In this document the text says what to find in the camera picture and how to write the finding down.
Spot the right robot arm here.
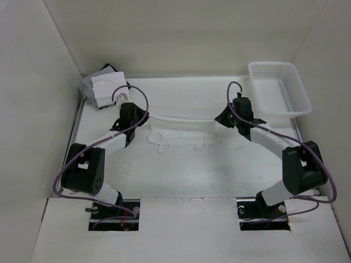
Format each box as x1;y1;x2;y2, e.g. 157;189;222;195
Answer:
215;96;329;219

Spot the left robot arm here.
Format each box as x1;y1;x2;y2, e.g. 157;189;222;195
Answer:
55;102;149;219

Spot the folded black tank top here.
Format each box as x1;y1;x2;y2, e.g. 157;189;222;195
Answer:
98;64;129;93

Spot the folded grey tank top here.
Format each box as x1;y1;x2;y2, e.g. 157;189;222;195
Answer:
78;66;115;108

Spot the white plastic basket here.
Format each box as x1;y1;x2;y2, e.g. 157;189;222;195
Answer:
248;61;312;119

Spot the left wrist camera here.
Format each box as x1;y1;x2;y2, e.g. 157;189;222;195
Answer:
114;93;129;107

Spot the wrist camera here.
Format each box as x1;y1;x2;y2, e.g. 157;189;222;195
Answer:
114;93;129;107
237;92;248;98

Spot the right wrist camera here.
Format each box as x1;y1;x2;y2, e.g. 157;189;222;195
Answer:
237;92;248;98

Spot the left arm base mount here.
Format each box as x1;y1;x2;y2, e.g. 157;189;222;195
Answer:
85;199;141;232

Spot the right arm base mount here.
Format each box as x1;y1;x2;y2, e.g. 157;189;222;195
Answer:
236;199;290;231

